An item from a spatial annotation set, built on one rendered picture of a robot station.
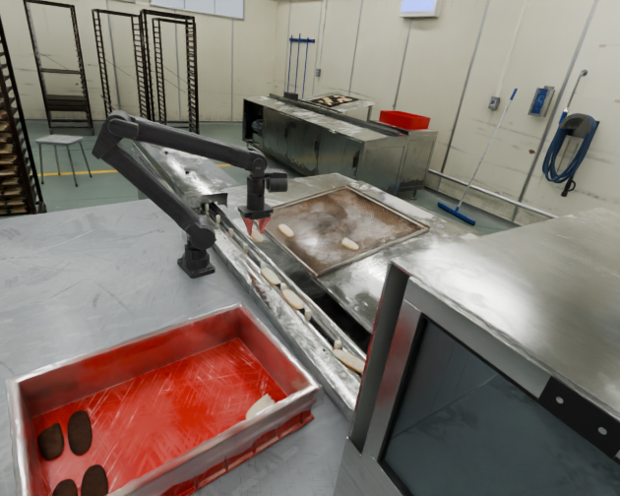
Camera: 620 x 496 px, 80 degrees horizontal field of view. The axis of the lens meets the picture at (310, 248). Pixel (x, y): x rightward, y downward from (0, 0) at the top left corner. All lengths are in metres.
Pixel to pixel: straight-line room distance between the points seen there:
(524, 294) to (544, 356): 0.09
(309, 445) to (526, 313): 0.54
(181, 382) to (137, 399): 0.09
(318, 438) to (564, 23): 4.45
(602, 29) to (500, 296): 4.28
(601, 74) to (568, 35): 0.50
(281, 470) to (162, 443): 0.23
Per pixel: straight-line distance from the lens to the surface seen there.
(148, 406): 0.88
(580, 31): 4.69
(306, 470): 0.79
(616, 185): 4.44
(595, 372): 0.36
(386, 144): 4.08
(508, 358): 0.35
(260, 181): 1.18
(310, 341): 0.95
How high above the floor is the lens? 1.49
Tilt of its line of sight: 27 degrees down
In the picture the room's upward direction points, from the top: 7 degrees clockwise
